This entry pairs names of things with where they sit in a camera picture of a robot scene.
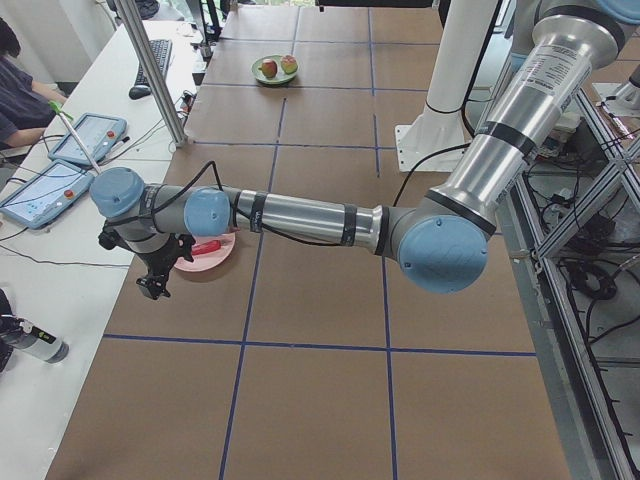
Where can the aluminium frame post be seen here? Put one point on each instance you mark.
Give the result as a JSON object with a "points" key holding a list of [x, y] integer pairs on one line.
{"points": [[130, 16]]}

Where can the green plate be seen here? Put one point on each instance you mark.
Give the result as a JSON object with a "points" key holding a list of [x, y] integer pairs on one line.
{"points": [[280, 79]]}

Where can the metal rod with green tip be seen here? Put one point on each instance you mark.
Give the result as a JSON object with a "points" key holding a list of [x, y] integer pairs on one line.
{"points": [[56, 107]]}

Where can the near blue teach pendant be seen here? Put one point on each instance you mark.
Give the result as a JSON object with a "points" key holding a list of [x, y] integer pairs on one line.
{"points": [[47, 195]]}

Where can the aluminium side frame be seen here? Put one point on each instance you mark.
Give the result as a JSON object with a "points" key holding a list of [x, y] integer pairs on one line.
{"points": [[571, 224]]}

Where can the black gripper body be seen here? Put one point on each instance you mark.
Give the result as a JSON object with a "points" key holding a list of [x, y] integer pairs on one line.
{"points": [[156, 266]]}

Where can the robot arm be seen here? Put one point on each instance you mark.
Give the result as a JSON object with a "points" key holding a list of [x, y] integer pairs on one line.
{"points": [[440, 244]]}

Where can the seated person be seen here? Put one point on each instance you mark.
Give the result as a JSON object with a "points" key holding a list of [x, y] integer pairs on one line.
{"points": [[25, 109]]}

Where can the grey spray bottle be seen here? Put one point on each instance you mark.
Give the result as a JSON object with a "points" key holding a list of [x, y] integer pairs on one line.
{"points": [[25, 336]]}

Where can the far blue teach pendant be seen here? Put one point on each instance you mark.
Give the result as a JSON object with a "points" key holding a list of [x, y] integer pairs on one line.
{"points": [[99, 135]]}

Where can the blue teach pendant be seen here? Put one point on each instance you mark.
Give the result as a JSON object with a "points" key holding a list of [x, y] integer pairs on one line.
{"points": [[99, 135], [47, 195]]}

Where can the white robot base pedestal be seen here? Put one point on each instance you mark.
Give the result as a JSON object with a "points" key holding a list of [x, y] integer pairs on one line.
{"points": [[435, 140]]}

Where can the pink plate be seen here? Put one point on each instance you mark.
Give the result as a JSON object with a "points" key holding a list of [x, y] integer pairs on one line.
{"points": [[205, 262]]}

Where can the pink green peach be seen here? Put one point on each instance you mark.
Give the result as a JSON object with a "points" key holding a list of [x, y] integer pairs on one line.
{"points": [[289, 64]]}

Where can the red chili pepper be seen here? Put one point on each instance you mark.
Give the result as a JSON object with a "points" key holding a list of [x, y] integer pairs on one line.
{"points": [[211, 247]]}

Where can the black computer mouse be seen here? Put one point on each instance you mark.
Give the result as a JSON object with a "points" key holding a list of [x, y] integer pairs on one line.
{"points": [[137, 92]]}

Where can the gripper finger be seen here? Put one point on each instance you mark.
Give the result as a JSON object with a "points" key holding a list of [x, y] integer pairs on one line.
{"points": [[153, 286]]}

